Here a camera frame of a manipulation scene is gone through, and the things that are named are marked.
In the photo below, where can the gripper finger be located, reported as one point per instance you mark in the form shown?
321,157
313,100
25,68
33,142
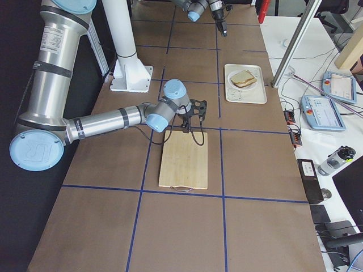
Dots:
185,125
223,28
219,26

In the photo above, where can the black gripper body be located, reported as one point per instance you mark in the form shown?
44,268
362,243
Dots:
218,15
184,117

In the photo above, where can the white round plate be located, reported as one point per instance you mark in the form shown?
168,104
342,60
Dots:
230,84

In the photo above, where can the bread slice with seeded crust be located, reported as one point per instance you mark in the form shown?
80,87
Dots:
242,76

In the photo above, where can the bottom bread slice on plate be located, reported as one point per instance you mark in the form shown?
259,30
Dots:
245,83

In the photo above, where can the bamboo cutting board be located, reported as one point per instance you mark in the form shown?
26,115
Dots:
185,161

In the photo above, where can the cream tray with bear print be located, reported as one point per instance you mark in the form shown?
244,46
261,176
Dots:
257,95

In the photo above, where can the far orange black electronics module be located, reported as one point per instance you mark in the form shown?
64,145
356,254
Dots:
289,116

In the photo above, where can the orange black electronics module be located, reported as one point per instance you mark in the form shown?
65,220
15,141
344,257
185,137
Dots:
289,116
295,137

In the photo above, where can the near orange black electronics module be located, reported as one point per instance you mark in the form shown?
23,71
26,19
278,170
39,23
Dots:
295,137

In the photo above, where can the near blue teach pendant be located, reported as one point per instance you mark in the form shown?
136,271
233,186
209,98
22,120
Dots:
321,113

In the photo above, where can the blue teach pendant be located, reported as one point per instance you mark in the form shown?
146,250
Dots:
341,87
321,113

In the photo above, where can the far blue teach pendant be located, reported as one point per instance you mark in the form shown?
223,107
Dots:
341,87

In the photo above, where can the black rectangular box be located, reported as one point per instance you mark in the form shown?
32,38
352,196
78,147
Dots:
310,181

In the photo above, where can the clear water bottle black cap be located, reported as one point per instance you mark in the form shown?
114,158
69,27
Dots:
336,160

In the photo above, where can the black monitor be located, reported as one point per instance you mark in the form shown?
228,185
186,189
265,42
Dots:
348,183

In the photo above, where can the metal cutting board handle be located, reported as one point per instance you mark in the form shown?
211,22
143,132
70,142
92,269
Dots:
182,189

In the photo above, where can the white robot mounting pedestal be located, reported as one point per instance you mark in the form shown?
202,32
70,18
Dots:
130,74

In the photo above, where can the aluminium frame post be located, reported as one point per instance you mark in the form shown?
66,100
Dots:
301,29

